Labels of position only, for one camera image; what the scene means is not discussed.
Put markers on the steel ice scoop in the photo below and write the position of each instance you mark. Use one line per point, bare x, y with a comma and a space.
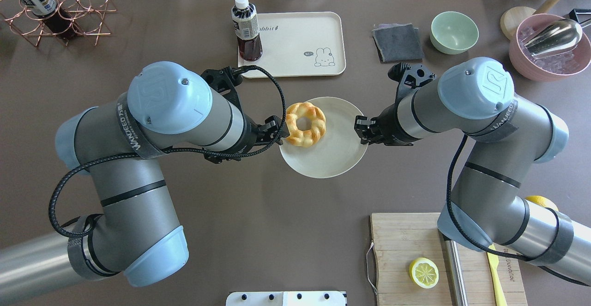
557, 38

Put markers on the twisted ring donut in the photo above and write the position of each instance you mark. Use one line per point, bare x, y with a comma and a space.
315, 115

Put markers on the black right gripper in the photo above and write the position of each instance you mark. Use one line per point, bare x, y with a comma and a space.
389, 124

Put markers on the dark tea bottle on tray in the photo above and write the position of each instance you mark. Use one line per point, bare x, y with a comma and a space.
244, 17

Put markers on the round wooden coaster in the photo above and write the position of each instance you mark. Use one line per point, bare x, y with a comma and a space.
512, 18

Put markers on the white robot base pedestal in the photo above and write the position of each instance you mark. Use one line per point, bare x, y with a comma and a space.
288, 298

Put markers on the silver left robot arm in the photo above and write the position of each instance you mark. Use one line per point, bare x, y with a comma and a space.
166, 109

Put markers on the yellow plastic knife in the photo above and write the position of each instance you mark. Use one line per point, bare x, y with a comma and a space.
499, 295

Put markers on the white shallow bowl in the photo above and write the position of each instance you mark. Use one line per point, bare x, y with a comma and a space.
338, 151

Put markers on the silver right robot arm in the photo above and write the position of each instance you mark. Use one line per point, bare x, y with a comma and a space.
511, 133

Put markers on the halved lemon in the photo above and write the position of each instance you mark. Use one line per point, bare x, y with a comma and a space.
424, 272

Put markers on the wooden cutting board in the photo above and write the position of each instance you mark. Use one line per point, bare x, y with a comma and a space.
398, 239

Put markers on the pink ice bucket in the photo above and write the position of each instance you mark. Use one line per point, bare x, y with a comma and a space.
548, 69

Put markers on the mint green bowl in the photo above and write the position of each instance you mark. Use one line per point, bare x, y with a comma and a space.
453, 33

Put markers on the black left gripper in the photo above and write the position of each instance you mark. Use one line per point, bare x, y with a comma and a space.
253, 134

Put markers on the grey folded cloth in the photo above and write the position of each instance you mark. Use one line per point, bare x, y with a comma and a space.
397, 42

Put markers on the bottle in wire rack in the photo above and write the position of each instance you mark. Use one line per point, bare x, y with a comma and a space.
55, 18

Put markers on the cream rabbit tray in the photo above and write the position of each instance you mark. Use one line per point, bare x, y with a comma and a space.
301, 44

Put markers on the copper wire bottle rack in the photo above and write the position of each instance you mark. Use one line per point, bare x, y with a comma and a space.
87, 19

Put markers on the yellow lemon upper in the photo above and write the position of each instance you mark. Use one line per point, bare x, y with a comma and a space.
542, 201

